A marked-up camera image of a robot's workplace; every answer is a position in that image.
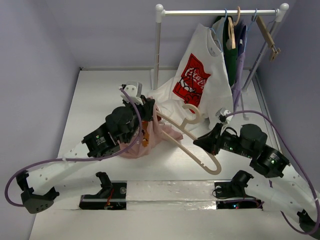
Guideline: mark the wooden clip hanger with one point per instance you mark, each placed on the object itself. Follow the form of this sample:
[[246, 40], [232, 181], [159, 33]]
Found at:
[[268, 39]]

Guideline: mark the pink t shirt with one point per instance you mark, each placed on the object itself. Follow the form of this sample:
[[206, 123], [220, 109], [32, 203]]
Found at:
[[152, 135]]

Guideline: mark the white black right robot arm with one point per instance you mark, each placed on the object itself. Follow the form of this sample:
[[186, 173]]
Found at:
[[273, 179]]

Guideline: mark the white metal clothes rack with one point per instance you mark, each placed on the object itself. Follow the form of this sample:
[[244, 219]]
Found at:
[[160, 13]]

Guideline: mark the blue wire hanger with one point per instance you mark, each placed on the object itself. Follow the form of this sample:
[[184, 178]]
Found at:
[[253, 19], [217, 30]]

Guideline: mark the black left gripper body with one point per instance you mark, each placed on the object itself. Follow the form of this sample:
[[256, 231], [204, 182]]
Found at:
[[144, 110]]

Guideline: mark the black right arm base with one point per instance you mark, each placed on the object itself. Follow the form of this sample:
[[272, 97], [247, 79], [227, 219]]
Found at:
[[231, 194]]

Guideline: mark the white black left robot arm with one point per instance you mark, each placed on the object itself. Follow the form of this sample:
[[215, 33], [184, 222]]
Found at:
[[122, 130]]

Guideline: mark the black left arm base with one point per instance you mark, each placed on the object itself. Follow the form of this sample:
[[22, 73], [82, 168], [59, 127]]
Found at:
[[111, 196]]

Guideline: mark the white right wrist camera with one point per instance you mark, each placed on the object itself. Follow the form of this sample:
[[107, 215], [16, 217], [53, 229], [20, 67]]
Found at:
[[222, 116]]

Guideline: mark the white red print t shirt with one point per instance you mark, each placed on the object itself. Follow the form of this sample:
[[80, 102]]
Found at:
[[200, 80]]

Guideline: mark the green shirt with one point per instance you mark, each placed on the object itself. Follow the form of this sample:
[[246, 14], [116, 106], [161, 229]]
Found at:
[[230, 56]]

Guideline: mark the beige hanger with green shirt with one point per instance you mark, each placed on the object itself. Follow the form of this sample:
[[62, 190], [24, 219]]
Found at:
[[231, 43]]

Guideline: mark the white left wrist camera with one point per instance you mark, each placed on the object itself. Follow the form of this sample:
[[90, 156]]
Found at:
[[133, 90]]

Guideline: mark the lavender shirt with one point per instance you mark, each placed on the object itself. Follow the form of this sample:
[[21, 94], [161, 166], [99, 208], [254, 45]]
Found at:
[[240, 40]]

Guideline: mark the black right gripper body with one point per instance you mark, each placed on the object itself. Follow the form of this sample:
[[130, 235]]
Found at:
[[216, 139]]

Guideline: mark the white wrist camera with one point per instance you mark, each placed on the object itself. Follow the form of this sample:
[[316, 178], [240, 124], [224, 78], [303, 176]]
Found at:
[[133, 90], [222, 116]]

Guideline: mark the blue wire hanger right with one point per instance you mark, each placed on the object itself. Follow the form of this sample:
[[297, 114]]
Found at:
[[253, 19]]

